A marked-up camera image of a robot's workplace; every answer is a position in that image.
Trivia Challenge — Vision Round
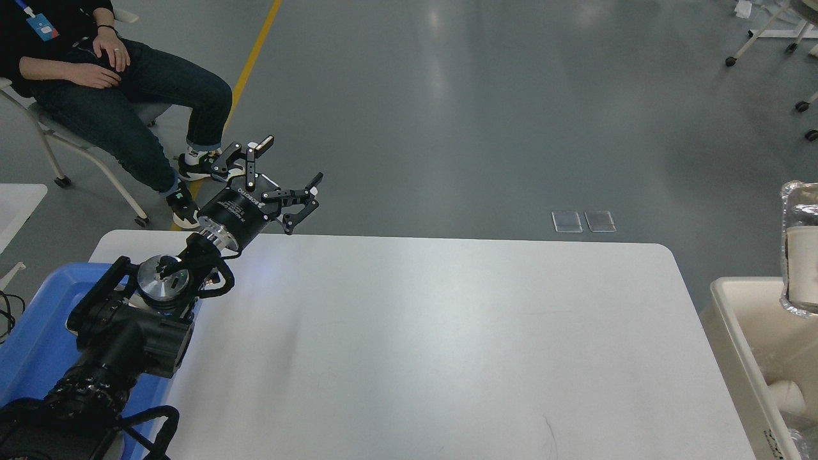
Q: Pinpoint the white bin right side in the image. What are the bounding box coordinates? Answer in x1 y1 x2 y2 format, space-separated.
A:
699 277 817 459

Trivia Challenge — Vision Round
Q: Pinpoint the clear floor plate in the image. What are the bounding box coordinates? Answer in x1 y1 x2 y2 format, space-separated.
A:
584 210 617 233
552 210 583 233

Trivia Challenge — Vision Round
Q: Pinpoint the blue plastic tray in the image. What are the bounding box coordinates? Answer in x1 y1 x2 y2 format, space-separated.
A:
2 257 203 459

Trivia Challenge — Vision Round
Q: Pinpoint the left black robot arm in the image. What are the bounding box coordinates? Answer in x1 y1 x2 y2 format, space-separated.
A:
2 135 323 459

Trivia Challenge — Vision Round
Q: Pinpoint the clear floor plate left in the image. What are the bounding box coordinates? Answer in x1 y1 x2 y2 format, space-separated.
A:
552 210 583 233

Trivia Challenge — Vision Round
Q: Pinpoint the aluminium foil tray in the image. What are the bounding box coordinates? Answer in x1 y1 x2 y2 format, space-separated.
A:
780 181 817 318

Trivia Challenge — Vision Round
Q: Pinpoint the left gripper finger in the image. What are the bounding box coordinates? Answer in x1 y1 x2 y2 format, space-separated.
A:
261 172 324 235
211 135 275 192

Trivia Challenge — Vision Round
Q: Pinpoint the person in black sweater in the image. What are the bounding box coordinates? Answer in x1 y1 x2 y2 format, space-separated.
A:
1 1 233 229

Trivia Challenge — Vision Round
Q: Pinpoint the clear floor plate right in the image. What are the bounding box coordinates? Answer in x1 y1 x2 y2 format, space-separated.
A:
584 210 617 233

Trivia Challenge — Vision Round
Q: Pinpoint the white cup in bin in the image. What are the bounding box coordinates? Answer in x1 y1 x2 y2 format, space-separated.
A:
768 379 806 416

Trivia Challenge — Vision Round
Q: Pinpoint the white side table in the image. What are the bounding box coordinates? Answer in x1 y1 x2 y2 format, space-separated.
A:
1 183 47 252

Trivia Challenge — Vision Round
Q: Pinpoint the black cables left edge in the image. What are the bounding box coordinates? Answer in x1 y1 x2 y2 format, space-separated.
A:
0 289 26 346

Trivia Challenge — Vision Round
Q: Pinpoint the white rolling cart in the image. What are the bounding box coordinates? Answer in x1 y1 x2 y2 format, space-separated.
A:
725 1 817 67

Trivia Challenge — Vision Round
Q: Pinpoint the white wheeled chair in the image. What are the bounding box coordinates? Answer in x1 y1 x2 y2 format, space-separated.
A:
1 8 171 227

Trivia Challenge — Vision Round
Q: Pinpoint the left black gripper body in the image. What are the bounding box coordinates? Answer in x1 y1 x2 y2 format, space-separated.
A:
197 187 281 252

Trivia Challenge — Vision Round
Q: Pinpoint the white paper cup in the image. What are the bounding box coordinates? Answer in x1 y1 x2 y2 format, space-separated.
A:
785 226 817 311

